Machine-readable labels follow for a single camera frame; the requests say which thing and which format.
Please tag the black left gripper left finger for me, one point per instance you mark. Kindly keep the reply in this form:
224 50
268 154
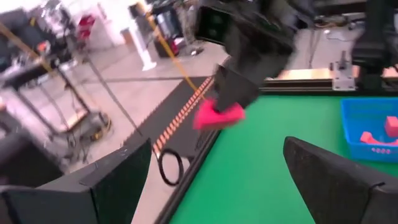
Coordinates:
124 180

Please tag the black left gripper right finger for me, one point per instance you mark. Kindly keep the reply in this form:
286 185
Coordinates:
335 193

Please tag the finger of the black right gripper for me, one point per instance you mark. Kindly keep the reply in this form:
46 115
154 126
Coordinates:
234 88

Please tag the pink-red wedge block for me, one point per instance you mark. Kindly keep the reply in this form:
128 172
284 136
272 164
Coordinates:
211 119

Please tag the black mat with orange stripe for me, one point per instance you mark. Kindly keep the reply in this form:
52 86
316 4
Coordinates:
174 101

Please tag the red arch block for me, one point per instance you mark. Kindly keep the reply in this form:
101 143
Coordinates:
367 137

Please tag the blue plastic basket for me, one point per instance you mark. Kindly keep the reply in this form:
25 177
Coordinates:
367 115

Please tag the red cube block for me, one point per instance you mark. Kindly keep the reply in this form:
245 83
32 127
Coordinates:
392 126

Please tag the black equipment case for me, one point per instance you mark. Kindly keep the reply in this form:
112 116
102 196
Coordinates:
168 31

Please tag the red tool cabinet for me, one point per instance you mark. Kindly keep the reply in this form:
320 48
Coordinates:
86 21

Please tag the black aluminium table frame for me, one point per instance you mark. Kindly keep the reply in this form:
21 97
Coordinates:
186 180

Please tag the metal frame cart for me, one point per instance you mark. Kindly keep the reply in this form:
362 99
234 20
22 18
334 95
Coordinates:
74 117

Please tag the grey metal bracket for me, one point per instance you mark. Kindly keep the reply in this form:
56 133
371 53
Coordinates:
343 82

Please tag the white floor post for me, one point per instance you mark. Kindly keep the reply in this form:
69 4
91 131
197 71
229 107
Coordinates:
141 46

